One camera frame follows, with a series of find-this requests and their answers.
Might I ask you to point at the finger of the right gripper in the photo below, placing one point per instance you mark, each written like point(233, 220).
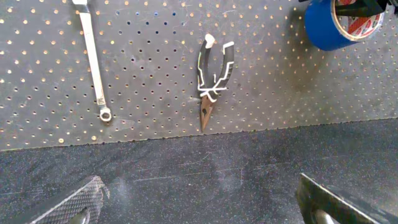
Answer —
point(394, 3)
point(360, 7)

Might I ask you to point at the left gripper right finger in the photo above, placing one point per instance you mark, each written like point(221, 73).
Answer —
point(320, 199)

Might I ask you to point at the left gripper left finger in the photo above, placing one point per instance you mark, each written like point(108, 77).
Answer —
point(84, 196)

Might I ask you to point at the roll of blue tape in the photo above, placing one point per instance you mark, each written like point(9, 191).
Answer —
point(320, 28)

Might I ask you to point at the black and white pliers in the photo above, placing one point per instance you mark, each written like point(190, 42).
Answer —
point(205, 109)

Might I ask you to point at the black pegboard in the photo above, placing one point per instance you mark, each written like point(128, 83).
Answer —
point(155, 46)

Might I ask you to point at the wrench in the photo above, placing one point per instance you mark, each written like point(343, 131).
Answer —
point(93, 62)

